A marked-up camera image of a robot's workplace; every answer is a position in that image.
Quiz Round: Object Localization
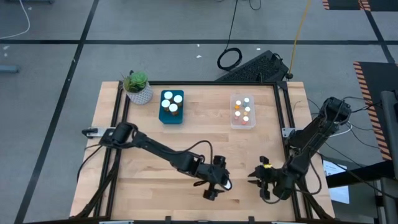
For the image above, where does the white paper sheet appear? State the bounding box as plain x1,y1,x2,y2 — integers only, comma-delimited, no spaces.
322,159,351,205

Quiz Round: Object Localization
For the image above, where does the black aluminium table frame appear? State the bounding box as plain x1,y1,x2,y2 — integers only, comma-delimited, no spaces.
70,80,335,224

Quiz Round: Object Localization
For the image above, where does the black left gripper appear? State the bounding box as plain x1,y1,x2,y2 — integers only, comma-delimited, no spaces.
197,156,233,202

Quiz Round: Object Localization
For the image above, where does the blue plastic bin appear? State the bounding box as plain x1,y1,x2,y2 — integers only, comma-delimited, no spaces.
158,90,185,126

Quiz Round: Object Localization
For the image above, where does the white floor cable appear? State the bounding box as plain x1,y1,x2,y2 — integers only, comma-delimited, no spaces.
0,0,31,40

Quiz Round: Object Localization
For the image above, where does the black coiled floor cable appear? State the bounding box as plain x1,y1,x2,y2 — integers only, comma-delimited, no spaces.
216,0,243,72

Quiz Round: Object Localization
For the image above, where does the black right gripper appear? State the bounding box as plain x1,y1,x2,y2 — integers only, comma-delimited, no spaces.
247,156,282,200

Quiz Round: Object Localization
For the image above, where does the black cable under table frame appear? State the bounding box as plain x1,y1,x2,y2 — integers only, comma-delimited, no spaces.
76,143,105,184

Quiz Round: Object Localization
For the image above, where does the black hazard striped mat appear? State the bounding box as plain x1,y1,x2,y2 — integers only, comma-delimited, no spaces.
322,0,398,12
353,61,398,162

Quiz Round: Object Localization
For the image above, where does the succulent in white patterned pot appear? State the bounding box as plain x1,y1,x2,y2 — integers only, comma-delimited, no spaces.
122,70,154,106

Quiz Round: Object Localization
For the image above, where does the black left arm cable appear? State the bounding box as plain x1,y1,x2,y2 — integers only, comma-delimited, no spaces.
172,139,215,164

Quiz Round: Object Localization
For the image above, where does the yellow floor cable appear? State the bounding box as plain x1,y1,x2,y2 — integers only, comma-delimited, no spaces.
288,0,312,78

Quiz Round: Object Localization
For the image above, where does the grey metal post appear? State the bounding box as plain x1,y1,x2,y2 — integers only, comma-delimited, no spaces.
381,90,398,224

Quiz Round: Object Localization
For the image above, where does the white cable by arm base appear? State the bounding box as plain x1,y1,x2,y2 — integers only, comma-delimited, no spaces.
329,119,354,138

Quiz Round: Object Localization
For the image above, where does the clear plastic bin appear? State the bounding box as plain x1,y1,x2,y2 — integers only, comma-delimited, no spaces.
229,94,257,130

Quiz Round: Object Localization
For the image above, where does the black metal beam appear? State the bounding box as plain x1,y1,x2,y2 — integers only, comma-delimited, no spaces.
325,160,388,189

